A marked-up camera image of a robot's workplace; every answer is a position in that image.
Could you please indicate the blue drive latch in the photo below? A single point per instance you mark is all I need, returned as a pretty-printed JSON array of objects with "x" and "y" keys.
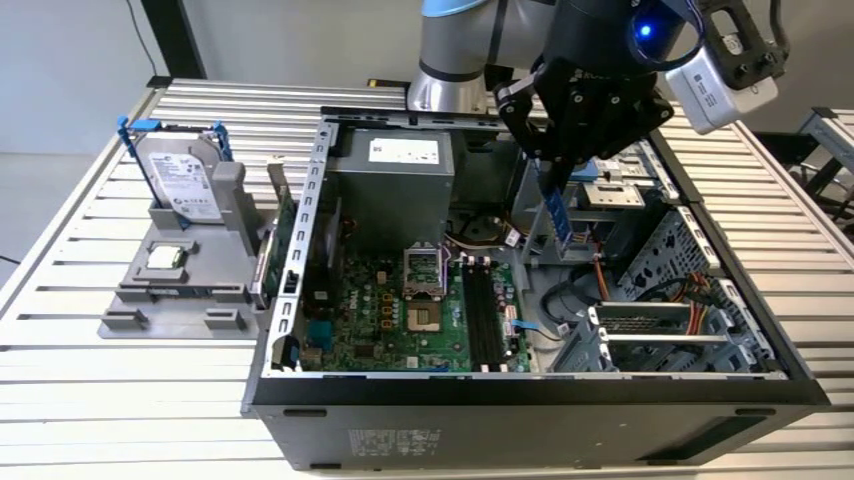
[{"x": 590, "y": 171}]

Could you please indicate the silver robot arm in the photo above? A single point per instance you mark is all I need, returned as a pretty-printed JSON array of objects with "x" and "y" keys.
[{"x": 453, "y": 50}]

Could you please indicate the black camera bracket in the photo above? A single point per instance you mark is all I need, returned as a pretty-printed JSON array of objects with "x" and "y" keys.
[{"x": 760, "y": 55}]

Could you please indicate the small black yellow plug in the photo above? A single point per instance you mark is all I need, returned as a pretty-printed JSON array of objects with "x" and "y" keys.
[{"x": 383, "y": 83}]

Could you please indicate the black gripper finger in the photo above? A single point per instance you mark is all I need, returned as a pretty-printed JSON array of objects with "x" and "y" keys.
[
  {"x": 520, "y": 125},
  {"x": 634, "y": 125}
]

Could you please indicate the aluminium side frame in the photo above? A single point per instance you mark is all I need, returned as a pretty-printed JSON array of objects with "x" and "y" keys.
[{"x": 823, "y": 120}]

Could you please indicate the black case fan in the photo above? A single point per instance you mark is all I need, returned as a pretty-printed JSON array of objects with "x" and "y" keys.
[{"x": 327, "y": 260}]

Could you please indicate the hard disk blue carrier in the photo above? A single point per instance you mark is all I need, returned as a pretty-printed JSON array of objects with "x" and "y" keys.
[{"x": 180, "y": 175}]

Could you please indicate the metal disk bay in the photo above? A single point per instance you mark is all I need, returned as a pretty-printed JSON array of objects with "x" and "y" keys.
[{"x": 667, "y": 338}]

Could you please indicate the RAM stick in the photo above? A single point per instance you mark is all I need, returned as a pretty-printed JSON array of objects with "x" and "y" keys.
[
  {"x": 562, "y": 215},
  {"x": 193, "y": 290}
]

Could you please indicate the grey power supply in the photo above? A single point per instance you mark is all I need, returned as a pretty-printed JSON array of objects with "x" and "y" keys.
[{"x": 387, "y": 200}]

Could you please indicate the RAM slot white clips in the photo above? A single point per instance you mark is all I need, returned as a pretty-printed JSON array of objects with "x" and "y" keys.
[
  {"x": 497, "y": 315},
  {"x": 480, "y": 315}
]

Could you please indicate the black upright post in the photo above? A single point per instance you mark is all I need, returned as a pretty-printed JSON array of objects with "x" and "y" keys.
[{"x": 180, "y": 40}]

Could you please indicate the grey drive cage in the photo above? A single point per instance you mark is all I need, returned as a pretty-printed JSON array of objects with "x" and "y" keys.
[{"x": 614, "y": 200}]

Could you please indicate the green graphics card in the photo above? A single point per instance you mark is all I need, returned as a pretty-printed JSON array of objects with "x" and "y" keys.
[{"x": 283, "y": 225}]

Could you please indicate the silver CPU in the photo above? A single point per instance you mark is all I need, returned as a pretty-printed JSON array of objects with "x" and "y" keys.
[{"x": 164, "y": 256}]

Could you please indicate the grey parts rack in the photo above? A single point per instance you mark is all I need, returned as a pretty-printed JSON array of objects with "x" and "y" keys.
[{"x": 180, "y": 331}]

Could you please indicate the black PC case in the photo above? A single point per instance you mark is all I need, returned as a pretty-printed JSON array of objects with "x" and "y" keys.
[{"x": 467, "y": 430}]

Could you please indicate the green motherboard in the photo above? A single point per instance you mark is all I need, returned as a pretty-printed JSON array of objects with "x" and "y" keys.
[{"x": 400, "y": 350}]

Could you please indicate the CPU socket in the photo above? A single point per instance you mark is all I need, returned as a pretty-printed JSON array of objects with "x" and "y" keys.
[{"x": 425, "y": 317}]

